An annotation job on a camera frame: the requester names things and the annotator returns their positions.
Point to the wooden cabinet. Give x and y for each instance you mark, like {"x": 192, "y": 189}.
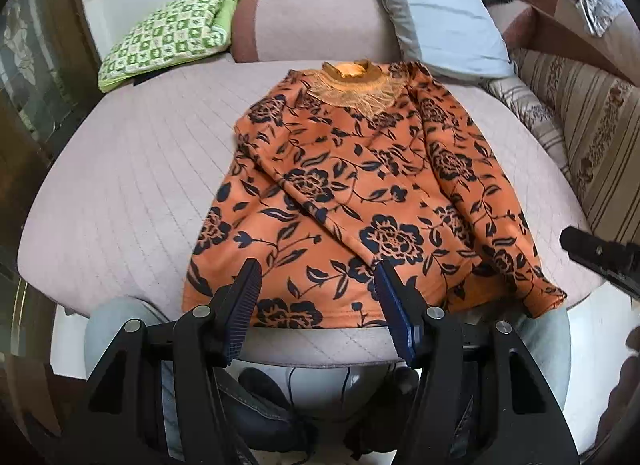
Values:
{"x": 35, "y": 120}

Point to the orange floral blouse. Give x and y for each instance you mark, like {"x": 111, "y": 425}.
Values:
{"x": 350, "y": 185}

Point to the black shoe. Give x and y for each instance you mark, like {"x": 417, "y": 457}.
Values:
{"x": 272, "y": 410}

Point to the white lace cloth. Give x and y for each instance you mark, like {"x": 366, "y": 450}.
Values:
{"x": 592, "y": 5}

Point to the green patterned cushion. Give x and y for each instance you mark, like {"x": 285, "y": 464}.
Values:
{"x": 165, "y": 37}

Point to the white quilted bed cover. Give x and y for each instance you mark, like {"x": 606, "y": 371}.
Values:
{"x": 130, "y": 195}

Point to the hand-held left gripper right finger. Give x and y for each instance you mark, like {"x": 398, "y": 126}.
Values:
{"x": 395, "y": 312}

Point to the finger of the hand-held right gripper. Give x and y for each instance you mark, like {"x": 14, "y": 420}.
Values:
{"x": 600, "y": 255}

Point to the striped beige sofa cushion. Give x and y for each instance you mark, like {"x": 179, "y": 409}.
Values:
{"x": 585, "y": 135}

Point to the light grey pillow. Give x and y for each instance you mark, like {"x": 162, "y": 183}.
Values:
{"x": 440, "y": 15}

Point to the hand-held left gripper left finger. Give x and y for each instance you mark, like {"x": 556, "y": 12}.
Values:
{"x": 243, "y": 306}

